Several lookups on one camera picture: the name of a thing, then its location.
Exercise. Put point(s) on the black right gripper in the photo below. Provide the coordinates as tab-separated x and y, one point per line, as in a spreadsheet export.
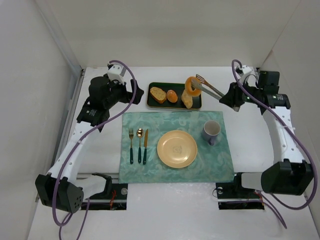
235	93

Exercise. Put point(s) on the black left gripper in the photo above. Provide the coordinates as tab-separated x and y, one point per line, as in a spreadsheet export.
128	91

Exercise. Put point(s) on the metal serving tongs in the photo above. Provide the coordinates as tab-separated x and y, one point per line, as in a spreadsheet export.
206	83

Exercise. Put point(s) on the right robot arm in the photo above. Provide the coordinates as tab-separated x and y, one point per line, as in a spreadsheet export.
290	174

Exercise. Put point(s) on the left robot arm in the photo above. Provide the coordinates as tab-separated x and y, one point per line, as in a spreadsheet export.
59	188

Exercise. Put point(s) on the sliced bread piece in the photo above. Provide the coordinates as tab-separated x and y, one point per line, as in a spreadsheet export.
158	94

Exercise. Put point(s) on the oblong potato-shaped bread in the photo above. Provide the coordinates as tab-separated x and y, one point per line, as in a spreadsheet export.
187	99

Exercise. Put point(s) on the dark green rectangular tray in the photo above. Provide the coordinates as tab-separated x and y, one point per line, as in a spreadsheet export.
178	88

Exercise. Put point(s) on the lavender mug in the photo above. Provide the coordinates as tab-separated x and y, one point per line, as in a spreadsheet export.
211	130

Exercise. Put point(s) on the round orange bun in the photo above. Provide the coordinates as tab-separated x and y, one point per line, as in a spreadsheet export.
171	96

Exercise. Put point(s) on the teal patterned placemat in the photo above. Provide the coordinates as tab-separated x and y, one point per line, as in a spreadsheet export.
212	163

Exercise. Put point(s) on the yellow round plate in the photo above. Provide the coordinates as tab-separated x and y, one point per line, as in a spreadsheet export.
177	149

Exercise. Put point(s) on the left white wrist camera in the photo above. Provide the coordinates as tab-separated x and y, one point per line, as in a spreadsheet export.
116	73

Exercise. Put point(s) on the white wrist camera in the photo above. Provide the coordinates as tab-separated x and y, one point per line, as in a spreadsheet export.
246	72
116	73

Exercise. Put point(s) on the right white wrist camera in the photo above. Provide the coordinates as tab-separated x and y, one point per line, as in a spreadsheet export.
246	72

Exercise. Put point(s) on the gold fork green handle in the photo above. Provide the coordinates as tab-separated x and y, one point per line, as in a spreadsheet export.
131	136

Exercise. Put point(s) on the gold spoon green handle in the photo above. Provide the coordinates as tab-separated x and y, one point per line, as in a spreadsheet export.
140	133

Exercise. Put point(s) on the gold knife green handle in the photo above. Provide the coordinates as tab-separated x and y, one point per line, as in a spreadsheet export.
144	161

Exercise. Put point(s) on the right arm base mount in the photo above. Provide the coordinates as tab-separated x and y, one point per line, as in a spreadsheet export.
233	196

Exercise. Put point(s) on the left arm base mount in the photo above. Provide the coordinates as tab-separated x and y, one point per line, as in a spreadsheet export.
112	198

